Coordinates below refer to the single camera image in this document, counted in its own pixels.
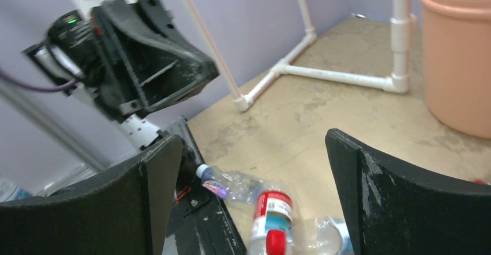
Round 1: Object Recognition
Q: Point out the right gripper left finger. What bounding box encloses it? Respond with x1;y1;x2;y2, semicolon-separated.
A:
1;135;184;254

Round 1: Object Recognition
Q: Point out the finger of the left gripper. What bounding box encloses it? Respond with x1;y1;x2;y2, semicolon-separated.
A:
119;59;219;121
115;0;219;89

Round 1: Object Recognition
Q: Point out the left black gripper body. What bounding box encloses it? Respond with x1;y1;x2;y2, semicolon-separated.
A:
91;0;153;115

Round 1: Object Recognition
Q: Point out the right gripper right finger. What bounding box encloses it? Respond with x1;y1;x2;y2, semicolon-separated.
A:
325;129;490;254

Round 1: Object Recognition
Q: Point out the small red label bottle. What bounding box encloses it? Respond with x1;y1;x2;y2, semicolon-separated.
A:
247;190;293;255

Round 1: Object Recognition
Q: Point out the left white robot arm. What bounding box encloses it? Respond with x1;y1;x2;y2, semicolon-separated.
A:
24;0;219;151

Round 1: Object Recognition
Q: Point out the orange plastic bin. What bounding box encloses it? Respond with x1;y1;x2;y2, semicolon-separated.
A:
420;0;490;139

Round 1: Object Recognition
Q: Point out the crushed clear bottle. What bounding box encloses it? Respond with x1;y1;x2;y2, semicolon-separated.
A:
196;164;265;205

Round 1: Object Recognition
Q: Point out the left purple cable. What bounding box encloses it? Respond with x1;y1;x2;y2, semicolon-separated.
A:
0;67;81;93

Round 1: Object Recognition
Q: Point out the white PVC pipe frame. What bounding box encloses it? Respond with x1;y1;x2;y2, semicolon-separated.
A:
181;0;418;112

